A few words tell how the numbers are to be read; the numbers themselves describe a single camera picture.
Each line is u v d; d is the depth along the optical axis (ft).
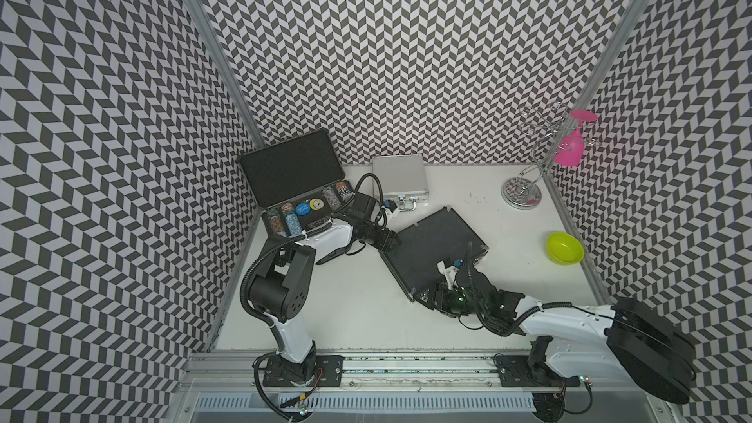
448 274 2.52
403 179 2.83
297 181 3.44
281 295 1.55
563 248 3.14
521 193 3.53
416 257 2.93
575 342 1.63
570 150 3.06
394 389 2.36
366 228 2.62
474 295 2.04
